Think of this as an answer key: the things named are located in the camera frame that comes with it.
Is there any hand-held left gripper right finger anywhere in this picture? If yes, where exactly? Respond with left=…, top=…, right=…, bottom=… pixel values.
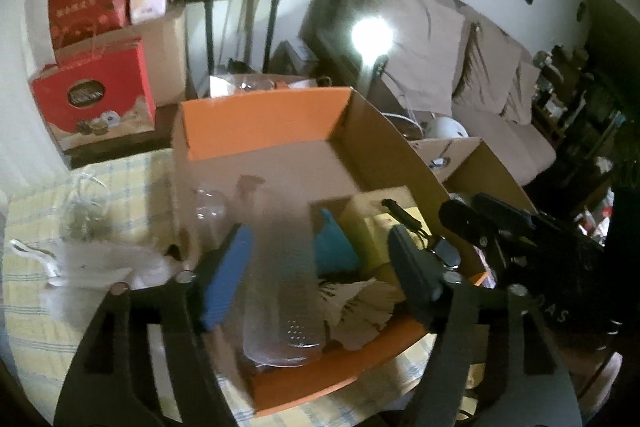
left=387, top=224, right=583, bottom=427

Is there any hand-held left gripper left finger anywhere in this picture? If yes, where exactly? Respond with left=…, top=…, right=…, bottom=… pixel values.
left=54, top=223, right=256, bottom=427

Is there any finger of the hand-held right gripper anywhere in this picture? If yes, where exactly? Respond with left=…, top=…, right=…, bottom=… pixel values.
left=439, top=199, right=501, bottom=250
left=472, top=193, right=540, bottom=228

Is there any clear plastic bottle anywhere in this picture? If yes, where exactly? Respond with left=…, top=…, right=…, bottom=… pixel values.
left=235, top=176, right=325, bottom=365

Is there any white plastic bag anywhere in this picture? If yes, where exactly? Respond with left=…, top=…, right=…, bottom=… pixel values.
left=42, top=239, right=173, bottom=323

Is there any orange cardboard box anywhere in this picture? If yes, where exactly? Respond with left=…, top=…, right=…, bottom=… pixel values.
left=170, top=87, right=538, bottom=418

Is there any person's right forearm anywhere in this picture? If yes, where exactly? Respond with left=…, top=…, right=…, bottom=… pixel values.
left=565, top=347, right=625, bottom=415

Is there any open brown cardboard box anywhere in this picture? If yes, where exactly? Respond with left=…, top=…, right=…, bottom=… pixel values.
left=410, top=137, right=538, bottom=212

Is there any yellow box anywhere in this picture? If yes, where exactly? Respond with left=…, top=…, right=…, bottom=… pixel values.
left=340, top=187, right=436, bottom=278

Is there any clear glass cup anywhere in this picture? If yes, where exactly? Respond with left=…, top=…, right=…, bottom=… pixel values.
left=192, top=188, right=233, bottom=253

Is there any beige sofa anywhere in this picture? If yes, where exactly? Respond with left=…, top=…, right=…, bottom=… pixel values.
left=300, top=0, right=558, bottom=188

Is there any teal object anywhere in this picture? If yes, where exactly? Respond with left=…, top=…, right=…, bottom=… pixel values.
left=314, top=208, right=361, bottom=278

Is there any white round object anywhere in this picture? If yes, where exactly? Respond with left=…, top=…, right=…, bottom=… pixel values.
left=427, top=117, right=471, bottom=140

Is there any beige sofa cushion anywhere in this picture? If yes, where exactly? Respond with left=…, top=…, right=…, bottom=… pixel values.
left=380, top=0, right=467, bottom=108
left=452, top=22, right=522, bottom=118
left=502, top=57, right=542, bottom=125

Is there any dark cluttered shelf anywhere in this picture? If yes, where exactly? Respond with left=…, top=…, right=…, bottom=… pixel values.
left=530, top=47, right=640, bottom=248

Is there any crumpled clear plastic wrap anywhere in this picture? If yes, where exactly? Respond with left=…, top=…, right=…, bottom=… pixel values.
left=62, top=172, right=113, bottom=240

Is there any clear glass container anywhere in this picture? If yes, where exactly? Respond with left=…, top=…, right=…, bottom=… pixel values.
left=207, top=74, right=333, bottom=100

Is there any yellow plaid tablecloth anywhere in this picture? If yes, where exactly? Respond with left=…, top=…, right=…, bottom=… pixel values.
left=0, top=149, right=441, bottom=427

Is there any red chocolate gift box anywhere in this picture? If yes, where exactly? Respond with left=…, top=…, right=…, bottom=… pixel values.
left=28, top=38, right=157, bottom=152

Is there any black speaker stand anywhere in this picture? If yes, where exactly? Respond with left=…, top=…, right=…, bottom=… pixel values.
left=202, top=0, right=217, bottom=75
left=261, top=0, right=280, bottom=72

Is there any black lanyard clip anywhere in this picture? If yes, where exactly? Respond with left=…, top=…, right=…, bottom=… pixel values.
left=381, top=198, right=462, bottom=269

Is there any white strap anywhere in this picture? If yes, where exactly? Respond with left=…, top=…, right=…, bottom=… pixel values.
left=6, top=239, right=66, bottom=288

